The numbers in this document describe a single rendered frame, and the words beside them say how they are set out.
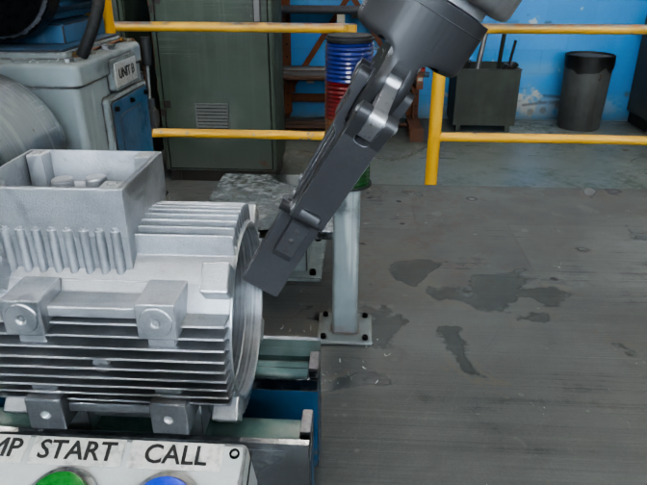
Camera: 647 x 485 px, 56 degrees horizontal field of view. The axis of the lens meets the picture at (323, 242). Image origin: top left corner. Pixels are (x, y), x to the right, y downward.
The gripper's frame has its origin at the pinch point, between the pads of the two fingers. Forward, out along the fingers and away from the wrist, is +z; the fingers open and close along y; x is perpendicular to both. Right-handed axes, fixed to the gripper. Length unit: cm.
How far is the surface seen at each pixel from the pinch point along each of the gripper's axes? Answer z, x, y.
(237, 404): 14.3, 3.5, 0.8
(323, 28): 12, -6, -236
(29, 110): 19, -35, -40
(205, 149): 120, -33, -319
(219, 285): 4.5, -2.7, 1.3
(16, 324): 13.9, -14.3, 3.8
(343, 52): -10.0, -1.8, -33.2
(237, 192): 24, -5, -62
